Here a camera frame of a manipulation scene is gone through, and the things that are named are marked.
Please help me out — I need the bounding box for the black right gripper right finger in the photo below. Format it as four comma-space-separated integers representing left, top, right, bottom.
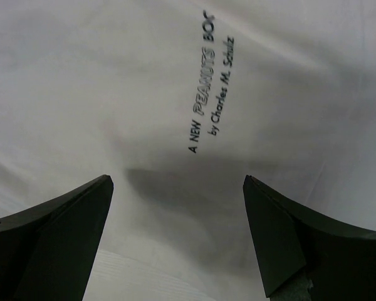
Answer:
243, 176, 376, 300

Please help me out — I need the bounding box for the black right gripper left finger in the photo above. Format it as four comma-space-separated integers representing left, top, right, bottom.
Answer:
0, 175, 113, 301

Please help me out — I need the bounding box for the white green Charlie Brown t-shirt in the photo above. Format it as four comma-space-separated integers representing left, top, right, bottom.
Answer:
0, 0, 376, 270

